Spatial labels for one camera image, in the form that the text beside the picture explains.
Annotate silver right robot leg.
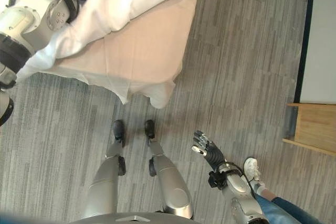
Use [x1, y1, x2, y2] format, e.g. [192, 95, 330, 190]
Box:
[144, 119, 195, 221]

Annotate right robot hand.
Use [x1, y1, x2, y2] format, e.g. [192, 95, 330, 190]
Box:
[191, 130, 226, 170]

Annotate light wooden cabinet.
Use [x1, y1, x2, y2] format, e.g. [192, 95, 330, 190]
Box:
[282, 102, 336, 157]

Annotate grey robot torso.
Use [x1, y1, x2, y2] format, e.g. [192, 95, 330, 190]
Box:
[0, 204, 263, 224]

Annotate person's leg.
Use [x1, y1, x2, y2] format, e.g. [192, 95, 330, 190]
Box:
[252, 180, 336, 224]

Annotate beige bed sheet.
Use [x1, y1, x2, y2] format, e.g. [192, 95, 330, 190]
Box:
[56, 0, 201, 110]

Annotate silver left robot leg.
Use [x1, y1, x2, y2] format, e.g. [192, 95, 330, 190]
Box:
[80, 119, 127, 220]

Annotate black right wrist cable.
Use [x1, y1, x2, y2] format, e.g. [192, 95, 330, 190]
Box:
[222, 161, 259, 201]

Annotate person's white shoe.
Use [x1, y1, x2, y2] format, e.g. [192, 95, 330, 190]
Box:
[243, 157, 263, 183]

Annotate silver robot leg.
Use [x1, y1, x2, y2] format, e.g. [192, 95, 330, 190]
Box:
[144, 119, 195, 221]
[80, 119, 127, 220]

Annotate black wall skirting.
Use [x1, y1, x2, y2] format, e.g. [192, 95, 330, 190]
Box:
[282, 0, 316, 103]

